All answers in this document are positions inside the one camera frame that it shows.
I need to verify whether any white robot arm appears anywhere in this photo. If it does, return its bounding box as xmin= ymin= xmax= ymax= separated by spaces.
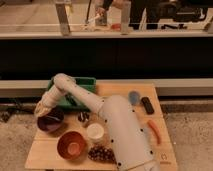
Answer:
xmin=34 ymin=73 xmax=160 ymax=171

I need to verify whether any white paper cup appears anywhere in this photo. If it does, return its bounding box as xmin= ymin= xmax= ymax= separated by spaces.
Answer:
xmin=86 ymin=123 xmax=105 ymax=142

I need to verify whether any purple bowl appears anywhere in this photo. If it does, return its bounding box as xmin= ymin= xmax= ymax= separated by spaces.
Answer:
xmin=37 ymin=108 xmax=64 ymax=133

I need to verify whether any black tool in tray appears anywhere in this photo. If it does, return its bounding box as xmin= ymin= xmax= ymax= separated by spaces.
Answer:
xmin=65 ymin=94 xmax=78 ymax=106

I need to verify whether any orange bowl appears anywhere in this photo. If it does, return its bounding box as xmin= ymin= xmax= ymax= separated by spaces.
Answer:
xmin=57 ymin=131 xmax=87 ymax=160

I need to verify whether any wooden board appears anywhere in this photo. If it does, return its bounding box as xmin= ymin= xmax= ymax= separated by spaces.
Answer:
xmin=25 ymin=82 xmax=178 ymax=171

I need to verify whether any green plastic tray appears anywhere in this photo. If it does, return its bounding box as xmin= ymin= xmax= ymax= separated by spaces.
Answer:
xmin=41 ymin=73 xmax=96 ymax=110

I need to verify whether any bunch of dark grapes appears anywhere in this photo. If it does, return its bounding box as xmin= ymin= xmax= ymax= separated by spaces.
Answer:
xmin=88 ymin=145 xmax=116 ymax=163

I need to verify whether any black remote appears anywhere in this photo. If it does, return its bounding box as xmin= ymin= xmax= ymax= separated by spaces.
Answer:
xmin=141 ymin=97 xmax=154 ymax=114

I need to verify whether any orange carrot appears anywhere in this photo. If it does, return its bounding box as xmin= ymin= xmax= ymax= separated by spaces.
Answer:
xmin=147 ymin=120 xmax=162 ymax=145

